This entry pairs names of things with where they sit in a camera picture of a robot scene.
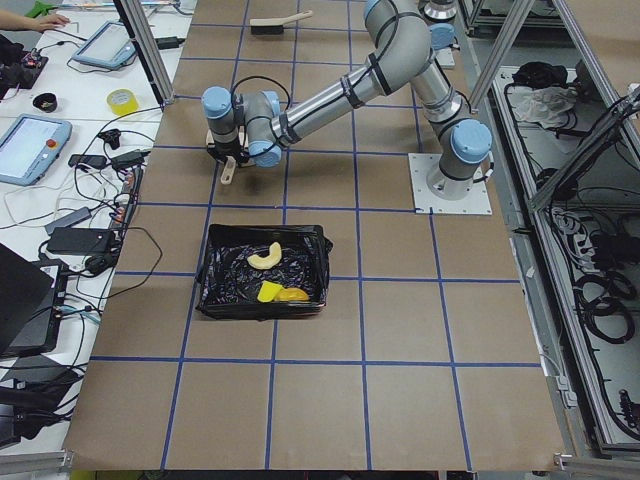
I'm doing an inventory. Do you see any black laptop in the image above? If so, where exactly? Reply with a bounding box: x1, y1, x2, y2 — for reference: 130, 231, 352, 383
1, 246, 68, 359

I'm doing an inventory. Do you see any aluminium frame post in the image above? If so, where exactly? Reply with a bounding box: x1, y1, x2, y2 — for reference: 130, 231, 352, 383
114, 0, 175, 109

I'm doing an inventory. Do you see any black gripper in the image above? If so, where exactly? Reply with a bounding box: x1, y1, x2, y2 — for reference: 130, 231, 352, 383
207, 142, 250, 166

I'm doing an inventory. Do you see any black lined trash bin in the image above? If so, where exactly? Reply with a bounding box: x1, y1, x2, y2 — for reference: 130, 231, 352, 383
196, 224, 333, 320

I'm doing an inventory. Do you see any white crumpled cloth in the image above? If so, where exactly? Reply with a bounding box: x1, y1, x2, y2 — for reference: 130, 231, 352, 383
514, 86, 577, 129

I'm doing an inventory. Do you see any blue teach pendant near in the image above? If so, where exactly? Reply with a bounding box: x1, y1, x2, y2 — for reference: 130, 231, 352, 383
1, 114, 72, 186

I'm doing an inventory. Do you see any black power adapter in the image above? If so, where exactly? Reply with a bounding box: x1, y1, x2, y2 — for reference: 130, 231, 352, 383
47, 227, 115, 255

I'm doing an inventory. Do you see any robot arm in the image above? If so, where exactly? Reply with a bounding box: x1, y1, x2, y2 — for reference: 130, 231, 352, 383
201, 1, 492, 201

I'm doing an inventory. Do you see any croissant toy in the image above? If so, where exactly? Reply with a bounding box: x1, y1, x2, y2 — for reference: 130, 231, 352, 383
247, 242, 282, 270

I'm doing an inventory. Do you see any blue teach pendant far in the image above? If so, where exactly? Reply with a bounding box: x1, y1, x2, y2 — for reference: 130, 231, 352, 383
71, 21, 136, 70

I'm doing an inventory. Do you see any yellow sponge block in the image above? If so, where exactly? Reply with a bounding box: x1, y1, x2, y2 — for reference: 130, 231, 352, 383
257, 281, 284, 303

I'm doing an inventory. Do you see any yellow potato toy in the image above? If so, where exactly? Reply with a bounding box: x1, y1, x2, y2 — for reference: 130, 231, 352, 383
274, 287, 310, 302

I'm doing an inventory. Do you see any beige plastic dustpan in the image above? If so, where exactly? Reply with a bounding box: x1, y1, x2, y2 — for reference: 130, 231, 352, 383
205, 129, 253, 185

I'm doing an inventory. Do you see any blue teach pendant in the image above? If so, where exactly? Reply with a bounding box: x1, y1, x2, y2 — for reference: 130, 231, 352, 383
1, 114, 72, 186
71, 21, 136, 70

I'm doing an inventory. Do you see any yellow tape roll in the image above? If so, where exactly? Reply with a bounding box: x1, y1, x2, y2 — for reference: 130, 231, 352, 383
106, 89, 139, 116

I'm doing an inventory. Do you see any person hand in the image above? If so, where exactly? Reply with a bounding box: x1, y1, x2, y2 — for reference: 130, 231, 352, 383
28, 13, 70, 32

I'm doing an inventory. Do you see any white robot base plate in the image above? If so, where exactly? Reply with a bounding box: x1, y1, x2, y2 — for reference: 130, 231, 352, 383
408, 153, 492, 216

